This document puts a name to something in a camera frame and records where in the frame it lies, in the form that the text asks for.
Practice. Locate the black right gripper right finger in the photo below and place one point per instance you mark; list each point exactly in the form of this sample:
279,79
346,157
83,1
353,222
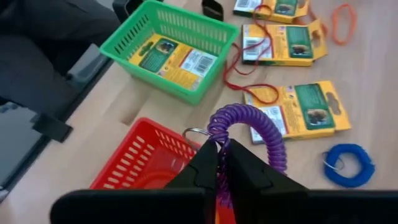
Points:
264,193

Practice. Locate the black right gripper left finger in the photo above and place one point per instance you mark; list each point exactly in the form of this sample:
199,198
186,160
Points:
186,186

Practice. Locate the yellow green Crayola crayon box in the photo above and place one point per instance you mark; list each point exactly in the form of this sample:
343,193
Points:
298,42
174,62
289,7
311,105

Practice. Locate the red rubber band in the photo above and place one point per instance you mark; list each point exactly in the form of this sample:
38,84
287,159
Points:
278,96
273,31

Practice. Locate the black wide rubber band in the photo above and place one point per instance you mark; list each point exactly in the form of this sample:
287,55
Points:
213,11

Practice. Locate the red plastic basket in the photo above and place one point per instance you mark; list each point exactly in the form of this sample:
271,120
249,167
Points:
124,161

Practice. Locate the green plastic basket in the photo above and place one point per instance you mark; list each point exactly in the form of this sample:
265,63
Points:
183,93

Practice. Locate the black table edge clamp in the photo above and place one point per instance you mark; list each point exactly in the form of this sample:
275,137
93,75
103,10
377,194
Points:
53,127

